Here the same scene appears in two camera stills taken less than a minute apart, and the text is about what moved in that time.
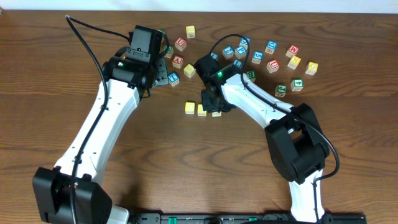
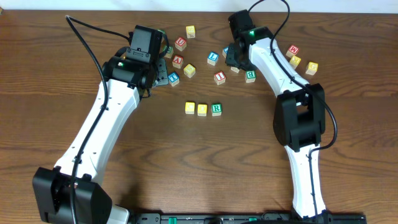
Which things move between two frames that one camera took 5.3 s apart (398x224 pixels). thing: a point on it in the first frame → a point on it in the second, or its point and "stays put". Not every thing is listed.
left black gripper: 161,73 stays put
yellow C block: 189,107 stays put
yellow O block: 200,111 stays put
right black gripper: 210,98 → 234,55
